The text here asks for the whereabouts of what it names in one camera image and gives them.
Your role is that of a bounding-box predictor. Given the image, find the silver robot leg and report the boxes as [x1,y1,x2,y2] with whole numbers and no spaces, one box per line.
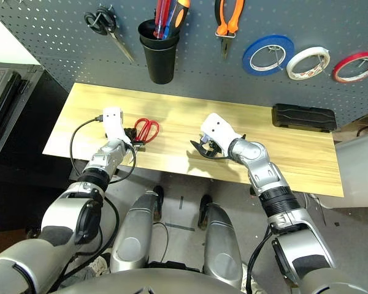
[197,194,243,290]
[110,185,166,273]

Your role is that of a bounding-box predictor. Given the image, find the blue handled screwdriver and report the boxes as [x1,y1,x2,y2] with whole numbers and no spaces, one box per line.
[161,1,178,40]

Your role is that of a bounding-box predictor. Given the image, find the grey robot torso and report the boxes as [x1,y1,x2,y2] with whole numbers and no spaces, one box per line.
[48,268,252,294]

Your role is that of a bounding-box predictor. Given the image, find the black plastic cup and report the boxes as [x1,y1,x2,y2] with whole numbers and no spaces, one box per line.
[137,18,181,50]
[140,42,178,85]

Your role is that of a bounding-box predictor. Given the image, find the grey metal pegboard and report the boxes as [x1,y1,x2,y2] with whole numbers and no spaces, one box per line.
[0,0,368,129]

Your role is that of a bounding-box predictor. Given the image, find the white tape roll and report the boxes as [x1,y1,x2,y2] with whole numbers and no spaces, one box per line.
[286,47,331,81]

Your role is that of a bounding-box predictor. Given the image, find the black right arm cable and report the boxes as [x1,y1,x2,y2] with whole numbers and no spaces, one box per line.
[245,225,274,294]

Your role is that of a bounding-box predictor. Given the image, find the red handled scissors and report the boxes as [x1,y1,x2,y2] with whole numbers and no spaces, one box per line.
[133,118,160,144]

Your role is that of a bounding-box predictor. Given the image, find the silver wire pliers holder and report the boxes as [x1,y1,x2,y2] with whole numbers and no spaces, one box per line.
[215,29,237,39]

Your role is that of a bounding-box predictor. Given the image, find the small black ribbed case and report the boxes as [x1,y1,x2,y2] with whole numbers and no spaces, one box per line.
[271,103,338,133]

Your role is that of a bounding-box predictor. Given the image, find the grey sneaker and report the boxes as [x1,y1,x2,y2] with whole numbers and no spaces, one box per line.
[64,255,109,281]

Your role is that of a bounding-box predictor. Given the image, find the red handled screwdriver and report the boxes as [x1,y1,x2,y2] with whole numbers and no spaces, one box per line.
[153,0,172,40]

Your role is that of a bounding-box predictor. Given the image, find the silver right robot leg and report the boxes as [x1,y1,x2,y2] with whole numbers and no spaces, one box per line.
[197,194,243,290]

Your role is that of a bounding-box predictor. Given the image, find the orange black screwdriver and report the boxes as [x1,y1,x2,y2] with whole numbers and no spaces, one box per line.
[171,0,191,36]

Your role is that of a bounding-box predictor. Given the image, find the large black tool case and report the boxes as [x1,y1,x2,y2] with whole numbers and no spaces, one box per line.
[0,67,22,143]

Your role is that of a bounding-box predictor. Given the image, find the orange black pliers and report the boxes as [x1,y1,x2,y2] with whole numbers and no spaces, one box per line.
[214,0,245,59]

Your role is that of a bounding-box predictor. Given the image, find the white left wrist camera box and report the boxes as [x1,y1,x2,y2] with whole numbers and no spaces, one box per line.
[102,107,133,147]

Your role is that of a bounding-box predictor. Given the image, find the red tape roll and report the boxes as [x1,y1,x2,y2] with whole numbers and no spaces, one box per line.
[332,51,368,84]

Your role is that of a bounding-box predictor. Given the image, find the silver left robot leg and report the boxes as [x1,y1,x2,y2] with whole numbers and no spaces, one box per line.
[110,185,166,273]

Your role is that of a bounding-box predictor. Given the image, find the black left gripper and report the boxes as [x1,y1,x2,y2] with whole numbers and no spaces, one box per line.
[123,127,145,153]

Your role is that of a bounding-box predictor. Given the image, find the blue tape roll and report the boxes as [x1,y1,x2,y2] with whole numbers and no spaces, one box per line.
[242,34,295,77]

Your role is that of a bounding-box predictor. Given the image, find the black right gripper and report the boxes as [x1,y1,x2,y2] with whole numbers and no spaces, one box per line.
[190,134,224,160]

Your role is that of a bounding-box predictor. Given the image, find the black handled scissors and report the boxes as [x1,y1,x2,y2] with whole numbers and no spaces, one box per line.
[83,5,136,64]

